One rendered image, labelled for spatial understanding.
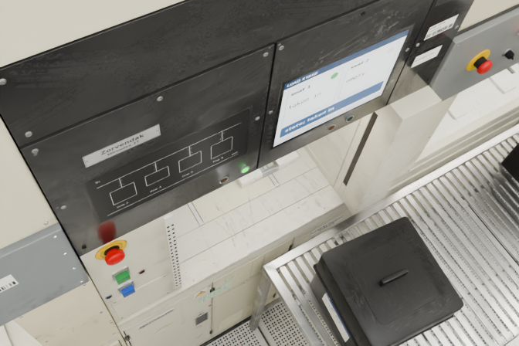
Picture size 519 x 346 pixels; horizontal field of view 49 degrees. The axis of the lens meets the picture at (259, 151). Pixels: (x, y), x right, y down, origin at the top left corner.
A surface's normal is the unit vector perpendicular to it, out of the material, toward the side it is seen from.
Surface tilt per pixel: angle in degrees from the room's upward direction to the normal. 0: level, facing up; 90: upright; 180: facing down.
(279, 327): 0
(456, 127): 0
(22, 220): 90
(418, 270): 0
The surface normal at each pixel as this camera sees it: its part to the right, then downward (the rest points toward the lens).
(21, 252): 0.51, 0.76
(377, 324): 0.07, -0.51
